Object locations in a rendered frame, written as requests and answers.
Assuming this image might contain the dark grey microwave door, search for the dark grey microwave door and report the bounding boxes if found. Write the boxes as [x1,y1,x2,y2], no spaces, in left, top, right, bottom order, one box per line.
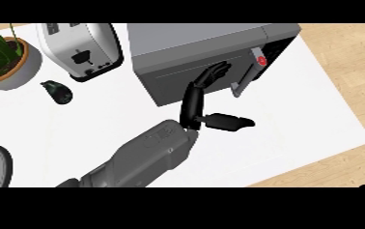
[133,46,268,108]

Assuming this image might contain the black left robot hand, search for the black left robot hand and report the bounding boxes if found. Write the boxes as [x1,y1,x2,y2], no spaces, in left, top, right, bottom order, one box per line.
[179,61,257,132]

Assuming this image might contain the white toaster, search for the white toaster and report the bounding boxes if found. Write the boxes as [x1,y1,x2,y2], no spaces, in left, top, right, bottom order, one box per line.
[36,23,126,83]

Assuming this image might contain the dark green avocado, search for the dark green avocado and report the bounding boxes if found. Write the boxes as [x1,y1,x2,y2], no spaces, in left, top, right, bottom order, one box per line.
[39,79,74,105]

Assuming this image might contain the grey and terracotta plant pot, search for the grey and terracotta plant pot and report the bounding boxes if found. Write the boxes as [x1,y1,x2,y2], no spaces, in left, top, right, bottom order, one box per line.
[0,36,44,92]

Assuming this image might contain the grey microwave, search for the grey microwave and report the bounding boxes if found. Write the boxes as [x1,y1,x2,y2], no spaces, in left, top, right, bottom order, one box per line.
[126,23,303,108]

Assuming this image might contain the dark round object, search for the dark round object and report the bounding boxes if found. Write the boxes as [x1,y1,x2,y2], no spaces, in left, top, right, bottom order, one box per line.
[0,145,15,188]

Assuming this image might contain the green plant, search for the green plant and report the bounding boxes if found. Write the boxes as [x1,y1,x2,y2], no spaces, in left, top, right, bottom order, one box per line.
[0,23,24,76]

